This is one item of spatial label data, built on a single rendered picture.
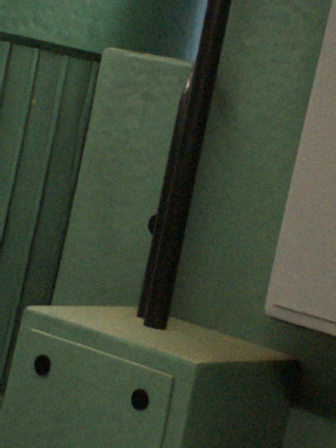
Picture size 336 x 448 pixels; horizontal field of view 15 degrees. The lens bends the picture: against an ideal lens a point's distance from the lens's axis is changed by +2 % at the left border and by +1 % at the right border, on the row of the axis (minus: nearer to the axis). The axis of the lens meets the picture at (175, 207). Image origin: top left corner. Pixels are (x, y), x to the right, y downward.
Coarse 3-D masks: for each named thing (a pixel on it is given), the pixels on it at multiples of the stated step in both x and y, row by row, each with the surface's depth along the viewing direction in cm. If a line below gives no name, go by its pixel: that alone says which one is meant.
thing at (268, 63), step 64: (256, 0) 57; (320, 0) 56; (256, 64) 57; (256, 128) 57; (256, 192) 57; (192, 256) 58; (256, 256) 56; (192, 320) 58; (256, 320) 56; (320, 384) 54
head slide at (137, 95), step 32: (128, 64) 66; (160, 64) 65; (192, 64) 64; (96, 96) 67; (128, 96) 66; (160, 96) 65; (96, 128) 67; (128, 128) 66; (160, 128) 65; (96, 160) 67; (128, 160) 66; (160, 160) 65; (96, 192) 67; (128, 192) 66; (160, 192) 64; (96, 224) 67; (128, 224) 65; (64, 256) 68; (96, 256) 67; (128, 256) 65; (64, 288) 68; (96, 288) 66; (128, 288) 65
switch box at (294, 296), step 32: (320, 64) 49; (320, 96) 48; (320, 128) 48; (320, 160) 48; (320, 192) 48; (288, 224) 49; (320, 224) 48; (288, 256) 48; (320, 256) 48; (288, 288) 48; (320, 288) 48; (288, 320) 49; (320, 320) 48
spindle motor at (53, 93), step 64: (0, 0) 70; (64, 0) 69; (128, 0) 70; (192, 0) 73; (0, 64) 70; (64, 64) 69; (0, 128) 70; (64, 128) 70; (0, 192) 70; (64, 192) 70; (0, 256) 70; (0, 320) 70; (0, 384) 70
